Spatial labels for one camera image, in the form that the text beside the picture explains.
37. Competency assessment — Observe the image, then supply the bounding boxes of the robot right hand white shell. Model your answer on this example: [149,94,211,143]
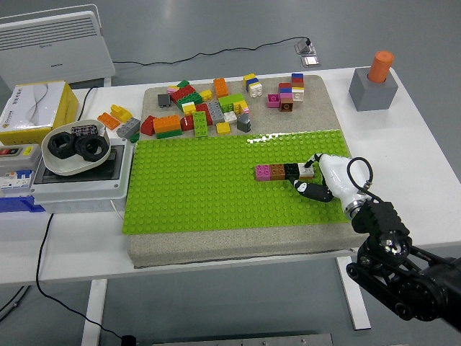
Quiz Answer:
[287,153,365,210]

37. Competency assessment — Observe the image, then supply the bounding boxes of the white brick with tan base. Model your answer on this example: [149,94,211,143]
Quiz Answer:
[297,162,315,181]

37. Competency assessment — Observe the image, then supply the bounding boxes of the brown brick on baseplate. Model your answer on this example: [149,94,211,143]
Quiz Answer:
[269,163,287,182]

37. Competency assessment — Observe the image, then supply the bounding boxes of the pink brick on baseplate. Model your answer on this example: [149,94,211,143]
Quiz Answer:
[254,164,272,182]

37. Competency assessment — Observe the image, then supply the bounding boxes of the green studded baseplate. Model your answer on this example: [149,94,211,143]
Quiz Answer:
[121,128,358,236]

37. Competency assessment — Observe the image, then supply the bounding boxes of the grey cube holder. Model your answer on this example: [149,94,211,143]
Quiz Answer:
[348,66,399,112]

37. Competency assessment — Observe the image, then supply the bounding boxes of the dark grey sloped brick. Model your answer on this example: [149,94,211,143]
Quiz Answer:
[236,113,253,133]

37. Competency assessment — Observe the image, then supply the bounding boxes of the orange cylinder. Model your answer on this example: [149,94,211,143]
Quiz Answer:
[367,50,394,83]

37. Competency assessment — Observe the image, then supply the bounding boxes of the white table leg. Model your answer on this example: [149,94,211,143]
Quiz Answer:
[81,279,109,346]
[335,256,372,331]

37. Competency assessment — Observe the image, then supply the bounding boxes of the grey-brown mat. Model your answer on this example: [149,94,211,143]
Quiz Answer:
[126,74,378,270]

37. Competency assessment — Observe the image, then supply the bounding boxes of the lime green brick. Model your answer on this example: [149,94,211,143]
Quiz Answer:
[218,93,246,112]

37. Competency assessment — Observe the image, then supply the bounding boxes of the open floor socket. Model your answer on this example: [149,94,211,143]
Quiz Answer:
[294,38,318,55]

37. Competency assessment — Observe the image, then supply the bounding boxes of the grey long brick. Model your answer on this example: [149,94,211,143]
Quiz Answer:
[206,100,227,126]

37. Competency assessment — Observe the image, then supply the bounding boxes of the green long brick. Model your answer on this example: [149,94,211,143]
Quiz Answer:
[192,111,210,139]

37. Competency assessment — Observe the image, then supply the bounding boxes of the orange long brick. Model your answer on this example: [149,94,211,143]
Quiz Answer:
[212,77,230,99]

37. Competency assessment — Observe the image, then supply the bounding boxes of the dark green studded brick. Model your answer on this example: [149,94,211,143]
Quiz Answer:
[176,93,202,110]

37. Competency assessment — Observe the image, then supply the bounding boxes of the green flat wide brick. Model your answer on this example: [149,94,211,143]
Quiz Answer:
[155,129,184,141]

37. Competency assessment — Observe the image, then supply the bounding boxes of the large red brick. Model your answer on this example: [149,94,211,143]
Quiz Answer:
[170,86,197,105]

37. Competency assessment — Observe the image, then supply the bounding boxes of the orange wide brick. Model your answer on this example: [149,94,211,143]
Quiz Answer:
[152,115,182,135]

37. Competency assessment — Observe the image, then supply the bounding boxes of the red sloped brick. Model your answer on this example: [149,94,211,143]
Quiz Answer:
[139,115,157,137]

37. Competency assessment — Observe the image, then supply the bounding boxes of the light grey brick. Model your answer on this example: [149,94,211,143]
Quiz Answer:
[115,117,141,138]

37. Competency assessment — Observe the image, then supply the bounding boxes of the yellow curved brick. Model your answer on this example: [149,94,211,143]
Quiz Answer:
[109,104,133,123]

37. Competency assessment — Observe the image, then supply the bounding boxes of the orange flat brick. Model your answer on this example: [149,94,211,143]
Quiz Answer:
[97,112,120,131]

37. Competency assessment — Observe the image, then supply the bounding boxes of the large black hex nut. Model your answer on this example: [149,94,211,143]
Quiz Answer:
[48,131,77,159]
[73,134,106,162]

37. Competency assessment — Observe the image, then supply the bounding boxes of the small dark patterned block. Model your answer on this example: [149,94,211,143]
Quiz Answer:
[70,123,99,137]

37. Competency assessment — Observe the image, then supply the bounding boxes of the white shallow bowl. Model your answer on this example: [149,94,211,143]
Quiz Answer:
[40,120,112,177]

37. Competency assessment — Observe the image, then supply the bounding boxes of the white panel heater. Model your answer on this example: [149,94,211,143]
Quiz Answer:
[0,4,116,88]

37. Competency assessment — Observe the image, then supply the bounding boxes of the yellow white tissue box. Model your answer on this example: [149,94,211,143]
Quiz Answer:
[0,81,79,147]

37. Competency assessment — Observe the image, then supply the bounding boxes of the grey circuit breaker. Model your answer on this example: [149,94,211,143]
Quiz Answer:
[0,143,42,192]

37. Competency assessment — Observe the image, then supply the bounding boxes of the black floor power cable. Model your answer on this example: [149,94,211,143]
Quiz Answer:
[111,36,311,67]

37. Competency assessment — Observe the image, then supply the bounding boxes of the white electrical enclosure box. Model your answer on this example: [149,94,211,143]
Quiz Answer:
[28,138,135,214]

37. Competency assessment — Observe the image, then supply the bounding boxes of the thin black cable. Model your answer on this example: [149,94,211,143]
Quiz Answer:
[76,86,99,120]

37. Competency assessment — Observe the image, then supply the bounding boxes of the long black cable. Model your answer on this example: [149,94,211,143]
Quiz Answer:
[35,213,125,340]

